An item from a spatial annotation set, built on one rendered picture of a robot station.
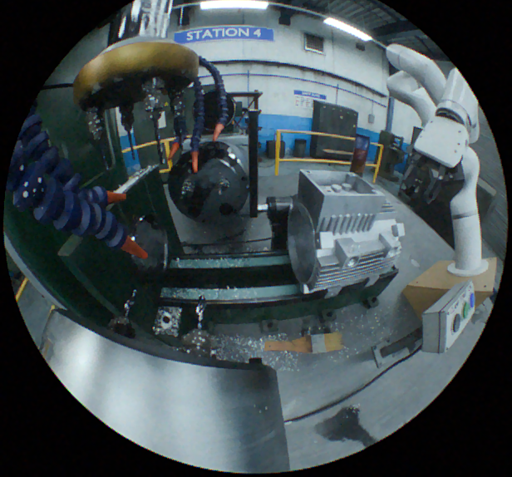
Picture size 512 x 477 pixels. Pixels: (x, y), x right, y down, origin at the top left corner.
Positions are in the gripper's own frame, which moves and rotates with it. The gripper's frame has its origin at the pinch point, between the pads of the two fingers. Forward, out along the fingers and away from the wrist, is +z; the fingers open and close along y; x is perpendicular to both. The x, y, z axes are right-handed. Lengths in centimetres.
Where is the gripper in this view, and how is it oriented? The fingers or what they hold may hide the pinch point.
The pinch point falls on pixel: (420, 184)
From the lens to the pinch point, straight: 34.8
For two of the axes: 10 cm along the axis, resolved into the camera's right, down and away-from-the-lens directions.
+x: -8.6, -3.6, -3.5
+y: -0.9, -5.8, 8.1
